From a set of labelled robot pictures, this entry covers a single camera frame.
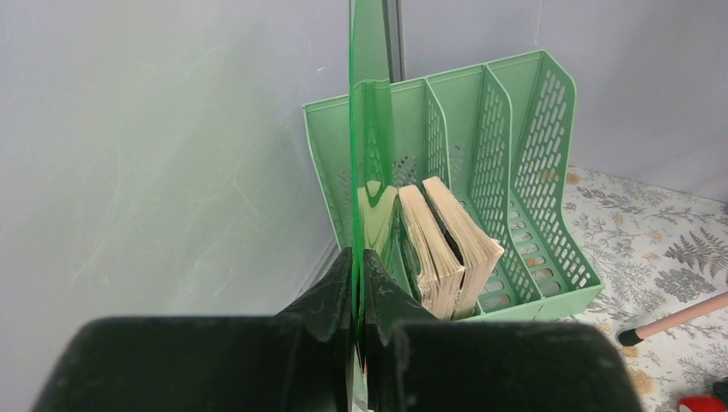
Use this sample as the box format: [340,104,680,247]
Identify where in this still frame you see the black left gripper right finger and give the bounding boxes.
[362,250,641,411]

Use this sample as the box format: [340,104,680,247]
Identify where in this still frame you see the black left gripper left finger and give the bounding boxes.
[33,248,353,411]

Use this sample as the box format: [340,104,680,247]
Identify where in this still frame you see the purple 52-storey treehouse book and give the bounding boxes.
[422,177,504,319]

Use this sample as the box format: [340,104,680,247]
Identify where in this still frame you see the green plastic folder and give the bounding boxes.
[349,1,393,411]

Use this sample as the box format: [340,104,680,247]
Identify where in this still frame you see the pink music stand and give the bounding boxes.
[616,292,727,347]

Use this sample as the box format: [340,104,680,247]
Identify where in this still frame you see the green plastic file organizer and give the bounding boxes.
[302,49,605,323]

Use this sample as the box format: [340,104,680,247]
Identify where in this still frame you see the floral table mat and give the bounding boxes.
[564,167,727,411]

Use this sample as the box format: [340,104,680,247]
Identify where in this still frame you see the red and black stamp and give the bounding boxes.
[677,378,727,412]

